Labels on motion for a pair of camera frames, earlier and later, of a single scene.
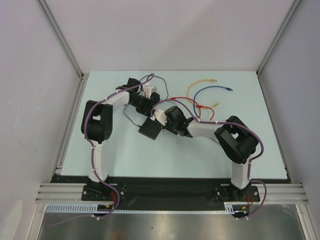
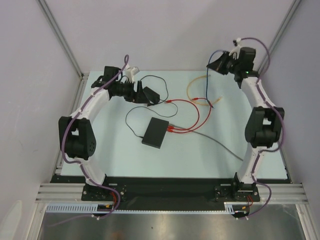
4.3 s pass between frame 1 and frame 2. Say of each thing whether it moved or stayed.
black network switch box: moved
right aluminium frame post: stayed
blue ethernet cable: moved
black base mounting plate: stayed
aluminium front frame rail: stayed
